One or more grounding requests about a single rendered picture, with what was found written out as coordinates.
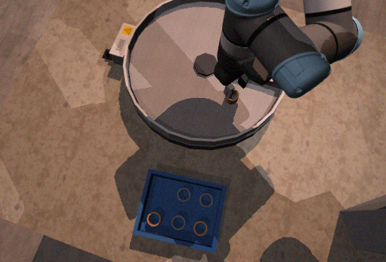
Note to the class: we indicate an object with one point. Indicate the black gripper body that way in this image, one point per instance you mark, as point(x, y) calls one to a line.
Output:
point(234, 61)

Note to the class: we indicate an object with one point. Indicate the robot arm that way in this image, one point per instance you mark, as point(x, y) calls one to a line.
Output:
point(297, 59)

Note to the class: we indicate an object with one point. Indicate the blue crate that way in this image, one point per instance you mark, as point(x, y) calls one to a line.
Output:
point(160, 195)

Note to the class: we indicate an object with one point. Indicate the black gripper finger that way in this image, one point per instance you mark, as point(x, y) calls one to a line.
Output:
point(228, 91)
point(243, 79)

